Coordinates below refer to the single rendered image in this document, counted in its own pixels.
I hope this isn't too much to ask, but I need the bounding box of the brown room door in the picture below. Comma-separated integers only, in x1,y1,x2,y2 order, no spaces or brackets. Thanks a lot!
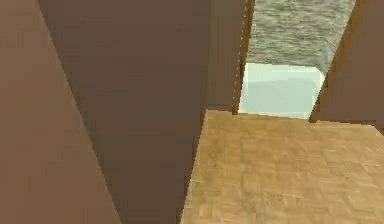
36,0,212,224

